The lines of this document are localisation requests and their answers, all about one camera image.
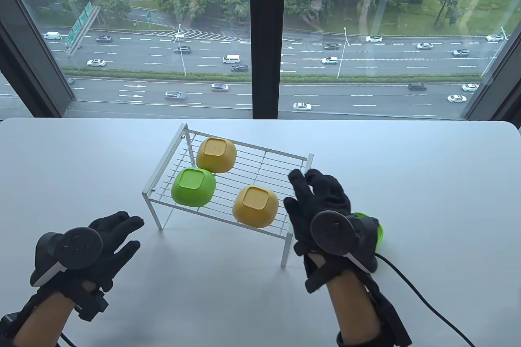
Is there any person's left hand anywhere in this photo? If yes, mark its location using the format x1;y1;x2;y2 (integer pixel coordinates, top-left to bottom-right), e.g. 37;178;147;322
31;211;145;321

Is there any person's right hand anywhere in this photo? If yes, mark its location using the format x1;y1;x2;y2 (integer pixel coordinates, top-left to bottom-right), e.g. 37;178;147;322
284;169;381;294

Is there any white wire kitchen shelf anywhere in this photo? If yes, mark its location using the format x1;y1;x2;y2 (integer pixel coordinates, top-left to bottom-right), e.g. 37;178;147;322
141;122;314;268

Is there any yellow small dish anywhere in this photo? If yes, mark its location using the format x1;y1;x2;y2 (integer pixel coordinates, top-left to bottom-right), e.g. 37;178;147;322
196;137;237;174
232;185;280;229

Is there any green small dish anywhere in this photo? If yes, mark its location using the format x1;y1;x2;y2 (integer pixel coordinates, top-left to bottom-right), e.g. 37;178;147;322
352;212;385;251
171;167;217;207

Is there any person's right forearm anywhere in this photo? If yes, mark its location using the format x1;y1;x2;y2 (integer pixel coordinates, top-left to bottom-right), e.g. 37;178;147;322
326;268;385;343

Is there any person's left forearm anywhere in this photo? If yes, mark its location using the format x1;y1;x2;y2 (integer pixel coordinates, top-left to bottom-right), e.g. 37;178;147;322
11;290;79;347

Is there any black and white tracking controller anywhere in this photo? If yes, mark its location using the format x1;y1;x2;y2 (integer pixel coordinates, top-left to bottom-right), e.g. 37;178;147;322
310;210;382;275
30;227;104;287

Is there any black window frame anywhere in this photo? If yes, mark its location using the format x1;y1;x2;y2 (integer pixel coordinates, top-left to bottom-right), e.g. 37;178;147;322
0;0;521;120

